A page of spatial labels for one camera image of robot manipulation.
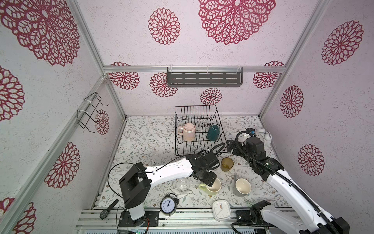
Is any light green mug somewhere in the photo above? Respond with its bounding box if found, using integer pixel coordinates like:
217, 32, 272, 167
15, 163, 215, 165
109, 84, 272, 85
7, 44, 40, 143
198, 178, 222, 196

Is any dark green mug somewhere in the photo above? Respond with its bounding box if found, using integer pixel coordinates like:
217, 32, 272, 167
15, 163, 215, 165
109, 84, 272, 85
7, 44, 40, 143
206, 124, 220, 141

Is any pink iridescent mug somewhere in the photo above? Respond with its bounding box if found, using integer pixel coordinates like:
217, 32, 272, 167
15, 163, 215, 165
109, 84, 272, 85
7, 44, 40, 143
177, 123, 196, 142

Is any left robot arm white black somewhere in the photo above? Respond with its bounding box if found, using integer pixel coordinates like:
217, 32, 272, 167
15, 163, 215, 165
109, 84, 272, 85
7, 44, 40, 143
119, 152, 220, 222

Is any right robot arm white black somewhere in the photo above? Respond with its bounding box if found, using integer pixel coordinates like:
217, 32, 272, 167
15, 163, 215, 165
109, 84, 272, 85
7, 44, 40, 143
227, 137, 350, 234

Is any amber glass cup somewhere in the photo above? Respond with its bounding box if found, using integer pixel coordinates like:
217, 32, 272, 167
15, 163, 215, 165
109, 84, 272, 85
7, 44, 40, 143
221, 157, 234, 172

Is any clear drinking glass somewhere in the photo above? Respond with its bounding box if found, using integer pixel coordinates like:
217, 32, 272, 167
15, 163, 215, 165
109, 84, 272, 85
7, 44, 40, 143
177, 178, 190, 194

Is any white twin bell alarm clock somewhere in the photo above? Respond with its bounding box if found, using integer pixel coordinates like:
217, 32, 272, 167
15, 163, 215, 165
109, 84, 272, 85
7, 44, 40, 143
255, 128, 272, 146

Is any white square clock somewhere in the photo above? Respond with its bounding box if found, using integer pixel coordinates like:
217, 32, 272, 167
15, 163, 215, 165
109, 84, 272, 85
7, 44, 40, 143
212, 200, 231, 222

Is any grey cream mug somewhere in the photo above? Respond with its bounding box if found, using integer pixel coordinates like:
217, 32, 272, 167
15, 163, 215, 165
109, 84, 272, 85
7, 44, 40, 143
234, 178, 252, 197

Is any black alarm clock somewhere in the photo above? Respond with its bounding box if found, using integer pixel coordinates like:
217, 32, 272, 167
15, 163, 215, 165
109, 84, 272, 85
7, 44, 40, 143
160, 193, 179, 216

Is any black wire dish rack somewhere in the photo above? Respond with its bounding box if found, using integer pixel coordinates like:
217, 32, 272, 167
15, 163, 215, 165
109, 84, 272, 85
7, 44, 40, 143
174, 105, 227, 156

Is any grey wall shelf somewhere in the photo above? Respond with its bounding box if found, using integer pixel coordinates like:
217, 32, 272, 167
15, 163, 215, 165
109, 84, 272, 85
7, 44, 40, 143
167, 67, 243, 88

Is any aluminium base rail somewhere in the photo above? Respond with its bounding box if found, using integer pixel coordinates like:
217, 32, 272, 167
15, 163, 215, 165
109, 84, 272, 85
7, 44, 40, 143
73, 208, 259, 234

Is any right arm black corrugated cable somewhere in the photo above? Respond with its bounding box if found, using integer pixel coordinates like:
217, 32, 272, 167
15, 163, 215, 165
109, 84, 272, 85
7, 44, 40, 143
235, 131, 341, 234

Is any black wire wall holder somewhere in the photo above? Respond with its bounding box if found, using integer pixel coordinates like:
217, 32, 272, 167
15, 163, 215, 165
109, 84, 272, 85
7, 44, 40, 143
76, 92, 109, 133

